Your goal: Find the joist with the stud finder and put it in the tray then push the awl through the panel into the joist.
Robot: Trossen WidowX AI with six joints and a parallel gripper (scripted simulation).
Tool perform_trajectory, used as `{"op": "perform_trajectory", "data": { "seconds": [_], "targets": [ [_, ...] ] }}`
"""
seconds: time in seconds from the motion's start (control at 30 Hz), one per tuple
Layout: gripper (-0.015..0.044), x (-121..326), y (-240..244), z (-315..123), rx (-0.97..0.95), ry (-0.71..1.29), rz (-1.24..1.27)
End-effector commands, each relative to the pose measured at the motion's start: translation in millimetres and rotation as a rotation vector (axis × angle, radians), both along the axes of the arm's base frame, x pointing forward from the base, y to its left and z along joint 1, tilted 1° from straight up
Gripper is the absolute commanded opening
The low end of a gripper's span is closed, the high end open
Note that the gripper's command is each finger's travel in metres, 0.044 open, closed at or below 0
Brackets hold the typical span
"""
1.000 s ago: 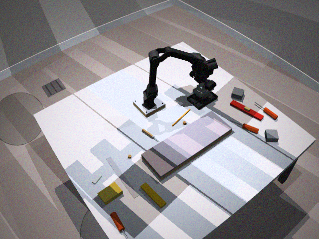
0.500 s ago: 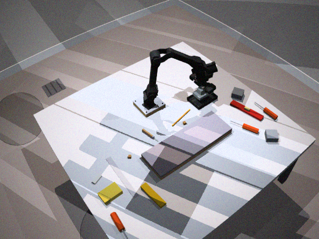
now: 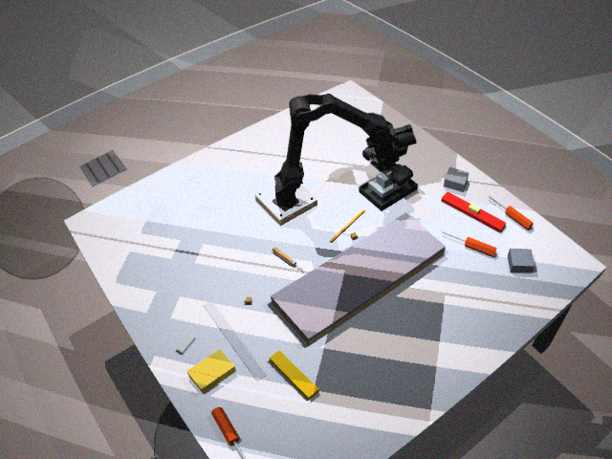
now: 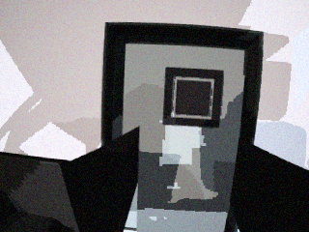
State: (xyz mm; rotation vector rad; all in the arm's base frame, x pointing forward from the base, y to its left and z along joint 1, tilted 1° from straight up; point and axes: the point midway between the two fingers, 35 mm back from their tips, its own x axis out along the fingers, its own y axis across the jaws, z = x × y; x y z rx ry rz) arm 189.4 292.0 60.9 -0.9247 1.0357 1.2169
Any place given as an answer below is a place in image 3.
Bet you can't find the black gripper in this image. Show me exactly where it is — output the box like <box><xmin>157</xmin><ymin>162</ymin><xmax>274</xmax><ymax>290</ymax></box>
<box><xmin>361</xmin><ymin>146</ymin><xmax>413</xmax><ymax>186</ymax></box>

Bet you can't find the red flat bar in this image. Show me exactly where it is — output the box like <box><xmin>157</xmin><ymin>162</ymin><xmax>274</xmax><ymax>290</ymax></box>
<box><xmin>441</xmin><ymin>192</ymin><xmax>506</xmax><ymax>233</ymax></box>

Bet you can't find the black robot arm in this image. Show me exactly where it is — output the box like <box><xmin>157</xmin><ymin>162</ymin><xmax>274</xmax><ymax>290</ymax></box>
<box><xmin>273</xmin><ymin>94</ymin><xmax>416</xmax><ymax>211</ymax></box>

